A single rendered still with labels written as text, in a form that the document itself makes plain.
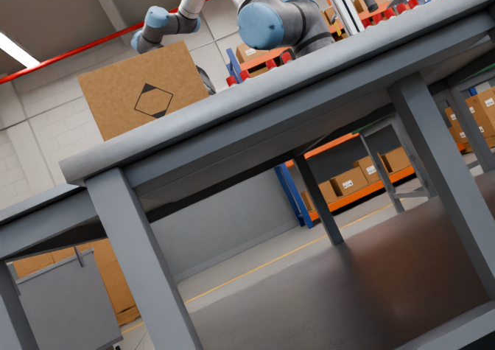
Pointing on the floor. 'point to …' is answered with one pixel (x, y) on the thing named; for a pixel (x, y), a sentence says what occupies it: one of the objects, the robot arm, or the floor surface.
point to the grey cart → (69, 305)
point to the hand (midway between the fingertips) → (213, 91)
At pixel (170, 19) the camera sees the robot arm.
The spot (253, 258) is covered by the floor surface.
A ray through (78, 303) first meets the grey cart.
